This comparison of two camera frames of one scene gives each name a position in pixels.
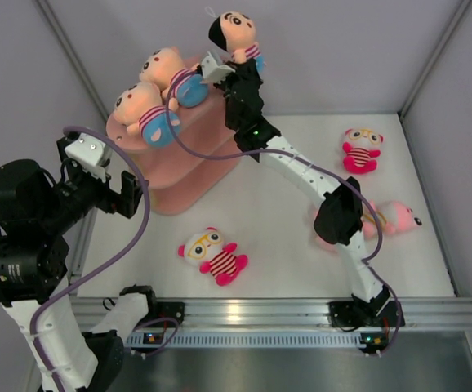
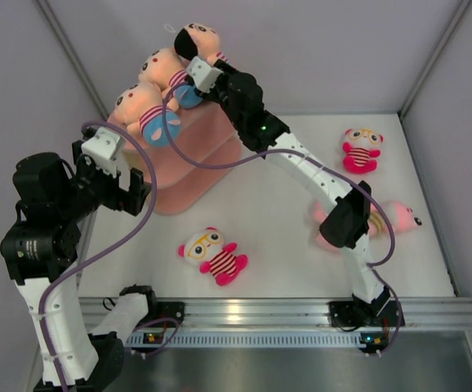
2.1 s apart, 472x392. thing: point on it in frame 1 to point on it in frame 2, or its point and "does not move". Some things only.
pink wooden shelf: x=204 y=157 does not move
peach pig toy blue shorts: x=162 y=67 does not move
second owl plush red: x=361 y=149 does not move
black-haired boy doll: x=234 y=32 to x=199 y=41
